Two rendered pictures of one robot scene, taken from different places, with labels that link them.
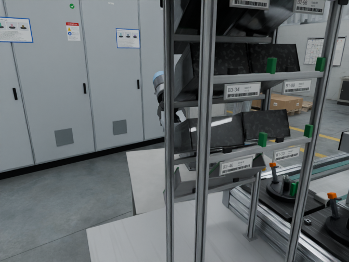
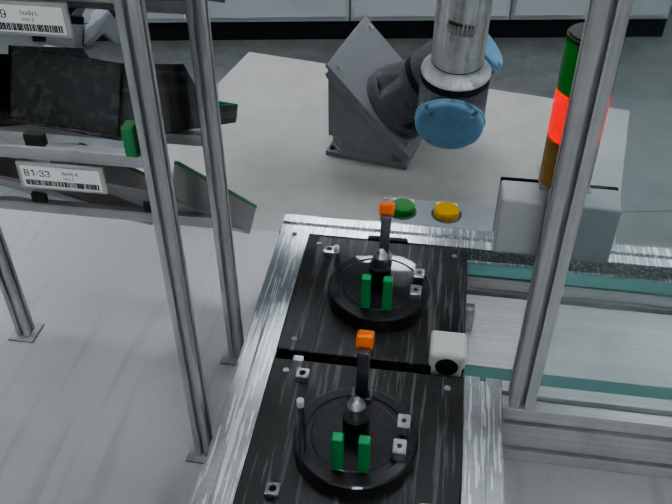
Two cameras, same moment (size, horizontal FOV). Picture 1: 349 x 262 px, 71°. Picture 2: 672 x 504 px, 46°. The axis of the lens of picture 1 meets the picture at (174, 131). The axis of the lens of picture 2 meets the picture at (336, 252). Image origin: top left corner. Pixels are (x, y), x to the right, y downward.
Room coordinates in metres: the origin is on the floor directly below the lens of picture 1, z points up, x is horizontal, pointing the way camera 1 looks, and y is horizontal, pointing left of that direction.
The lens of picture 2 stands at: (0.15, -0.84, 1.71)
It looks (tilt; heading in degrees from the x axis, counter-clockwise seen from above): 39 degrees down; 33
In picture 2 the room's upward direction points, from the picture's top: straight up
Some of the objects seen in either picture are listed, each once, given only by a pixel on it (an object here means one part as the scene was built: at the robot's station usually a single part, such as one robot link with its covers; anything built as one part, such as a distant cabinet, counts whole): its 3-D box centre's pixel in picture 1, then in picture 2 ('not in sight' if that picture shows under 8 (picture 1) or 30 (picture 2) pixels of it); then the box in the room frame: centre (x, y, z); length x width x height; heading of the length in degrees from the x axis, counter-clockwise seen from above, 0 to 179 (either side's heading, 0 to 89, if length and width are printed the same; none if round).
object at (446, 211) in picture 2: not in sight; (446, 213); (1.09, -0.43, 0.96); 0.04 x 0.04 x 0.02
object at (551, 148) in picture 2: not in sight; (568, 158); (0.83, -0.67, 1.28); 0.05 x 0.05 x 0.05
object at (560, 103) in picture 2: not in sight; (578, 113); (0.83, -0.67, 1.33); 0.05 x 0.05 x 0.05
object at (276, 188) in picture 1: (284, 191); (379, 289); (0.86, -0.45, 0.98); 0.14 x 0.14 x 0.02
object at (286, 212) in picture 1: (284, 195); (378, 300); (0.86, -0.45, 0.96); 0.24 x 0.24 x 0.02; 25
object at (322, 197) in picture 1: (323, 199); (447, 354); (0.81, -0.58, 0.97); 0.05 x 0.05 x 0.04; 25
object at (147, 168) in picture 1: (205, 168); (385, 162); (1.33, -0.19, 0.84); 0.90 x 0.70 x 0.03; 104
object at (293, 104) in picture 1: (272, 103); not in sight; (6.45, -2.64, 0.20); 1.20 x 0.80 x 0.41; 34
